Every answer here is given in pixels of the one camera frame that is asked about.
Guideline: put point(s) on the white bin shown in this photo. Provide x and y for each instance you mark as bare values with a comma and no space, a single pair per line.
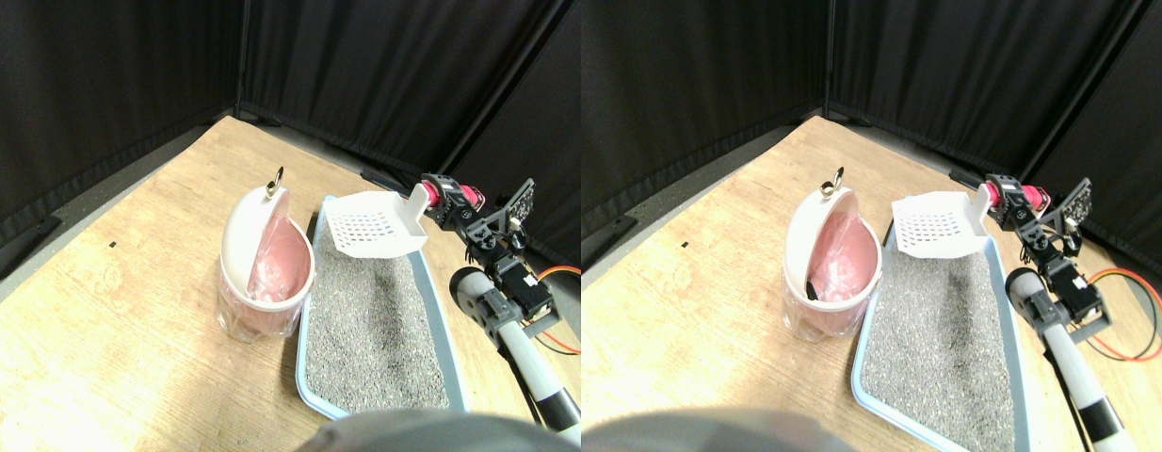
807,226
237,235

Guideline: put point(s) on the black lump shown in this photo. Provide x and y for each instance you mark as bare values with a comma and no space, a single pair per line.
813,288

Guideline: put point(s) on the flat black curtain stand foot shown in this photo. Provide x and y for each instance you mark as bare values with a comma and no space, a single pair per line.
965,177
383,181

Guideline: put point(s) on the blue litter tray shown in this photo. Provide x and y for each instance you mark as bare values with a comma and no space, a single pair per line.
929,348
374,330

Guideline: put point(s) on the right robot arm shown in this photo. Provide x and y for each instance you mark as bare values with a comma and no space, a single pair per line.
1071,367
529,367

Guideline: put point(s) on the black curtain stand pole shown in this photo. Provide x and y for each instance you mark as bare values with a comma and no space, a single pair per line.
829,56
242,56
499,85
1094,85

